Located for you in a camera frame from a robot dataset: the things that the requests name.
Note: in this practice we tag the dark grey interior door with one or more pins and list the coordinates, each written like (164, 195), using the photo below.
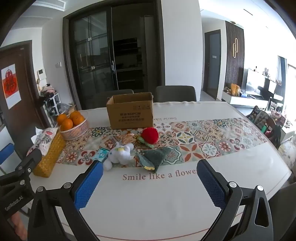
(212, 64)

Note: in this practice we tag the green plush toy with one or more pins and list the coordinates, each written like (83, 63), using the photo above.
(155, 156)

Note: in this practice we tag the black framed glass sliding door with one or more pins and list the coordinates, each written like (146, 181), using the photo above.
(92, 58)

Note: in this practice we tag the white ribbed fruit basket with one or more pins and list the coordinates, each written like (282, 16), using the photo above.
(74, 133)

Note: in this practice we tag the blue chair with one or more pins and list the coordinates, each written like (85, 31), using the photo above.
(5, 154)

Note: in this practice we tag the chair with patterned cushion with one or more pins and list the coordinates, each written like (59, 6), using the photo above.
(259, 115)

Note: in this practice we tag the white plush toy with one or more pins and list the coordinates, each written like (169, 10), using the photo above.
(118, 155)

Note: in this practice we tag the brown cardboard box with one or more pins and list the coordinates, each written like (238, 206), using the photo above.
(129, 115)

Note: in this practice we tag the pink cloth pile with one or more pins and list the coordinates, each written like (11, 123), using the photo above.
(48, 90)

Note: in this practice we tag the red and white door poster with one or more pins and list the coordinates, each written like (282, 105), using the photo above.
(10, 88)

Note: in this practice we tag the gold foil packet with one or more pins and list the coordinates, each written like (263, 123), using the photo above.
(128, 139)

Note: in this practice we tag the patterned tile table runner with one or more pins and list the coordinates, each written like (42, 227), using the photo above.
(196, 139)

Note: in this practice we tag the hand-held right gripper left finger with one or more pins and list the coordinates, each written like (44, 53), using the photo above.
(89, 183)

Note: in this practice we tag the dark slatted wall panel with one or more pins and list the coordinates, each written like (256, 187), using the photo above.
(240, 46)

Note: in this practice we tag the yellow woven tissue box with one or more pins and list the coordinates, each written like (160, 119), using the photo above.
(50, 157)

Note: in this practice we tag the red plush strawberry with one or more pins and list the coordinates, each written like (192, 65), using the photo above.
(150, 134)

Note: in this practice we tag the teal packet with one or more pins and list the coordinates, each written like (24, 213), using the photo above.
(103, 155)

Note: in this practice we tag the gold wall ornament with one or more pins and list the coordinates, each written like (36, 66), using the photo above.
(235, 47)

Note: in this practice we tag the brown entrance door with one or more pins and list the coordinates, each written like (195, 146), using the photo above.
(25, 92)

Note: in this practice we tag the dark grey dining chair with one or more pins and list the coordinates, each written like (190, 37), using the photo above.
(175, 93)
(115, 97)

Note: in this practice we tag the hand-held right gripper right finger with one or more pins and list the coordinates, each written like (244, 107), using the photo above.
(211, 183)

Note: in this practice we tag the person's left hand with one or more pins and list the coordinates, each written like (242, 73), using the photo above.
(19, 227)

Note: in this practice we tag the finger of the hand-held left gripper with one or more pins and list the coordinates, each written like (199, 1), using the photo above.
(32, 158)

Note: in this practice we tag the white light switch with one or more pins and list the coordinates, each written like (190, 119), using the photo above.
(58, 64)

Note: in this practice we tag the floral tissue pack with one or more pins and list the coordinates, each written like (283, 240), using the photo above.
(45, 139)

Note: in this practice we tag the white low cabinet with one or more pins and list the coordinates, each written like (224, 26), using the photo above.
(240, 100)

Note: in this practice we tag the pile of oranges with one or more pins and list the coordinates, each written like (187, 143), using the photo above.
(68, 124)

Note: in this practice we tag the white intercom panel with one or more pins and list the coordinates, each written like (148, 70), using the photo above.
(41, 74)

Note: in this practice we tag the white cube shoe rack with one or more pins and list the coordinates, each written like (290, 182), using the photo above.
(52, 105)

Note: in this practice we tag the orange bag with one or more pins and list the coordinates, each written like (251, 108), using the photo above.
(235, 90)

